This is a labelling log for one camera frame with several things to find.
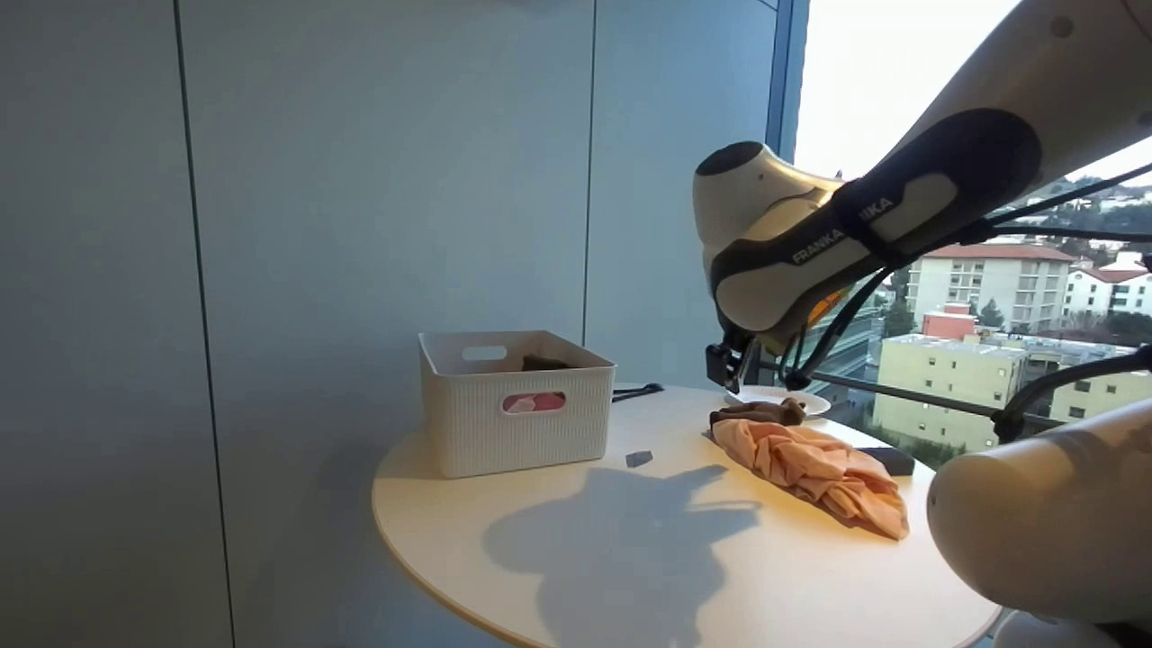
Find yellow building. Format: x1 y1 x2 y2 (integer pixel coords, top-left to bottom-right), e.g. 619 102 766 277
872 330 1152 457

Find white building orange roof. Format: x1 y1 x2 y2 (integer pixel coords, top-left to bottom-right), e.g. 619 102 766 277
904 238 1076 334

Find thick black base cable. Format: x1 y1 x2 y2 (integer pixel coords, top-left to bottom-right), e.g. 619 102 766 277
988 340 1152 446

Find window frame post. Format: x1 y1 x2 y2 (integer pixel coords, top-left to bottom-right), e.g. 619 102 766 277
766 0 812 166

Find small red building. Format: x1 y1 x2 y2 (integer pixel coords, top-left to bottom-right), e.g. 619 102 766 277
918 306 981 344

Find white plastic basket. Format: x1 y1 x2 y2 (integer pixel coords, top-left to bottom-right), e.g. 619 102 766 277
414 327 615 481

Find dark window railing bar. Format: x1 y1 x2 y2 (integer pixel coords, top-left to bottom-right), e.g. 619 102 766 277
804 368 1004 423

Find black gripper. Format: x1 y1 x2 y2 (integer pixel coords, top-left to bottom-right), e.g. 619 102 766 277
703 338 763 397

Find peach cloth garment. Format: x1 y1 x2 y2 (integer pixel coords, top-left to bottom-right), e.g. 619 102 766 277
704 418 910 542

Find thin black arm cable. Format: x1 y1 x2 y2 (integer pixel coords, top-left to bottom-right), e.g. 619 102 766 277
777 166 1152 391

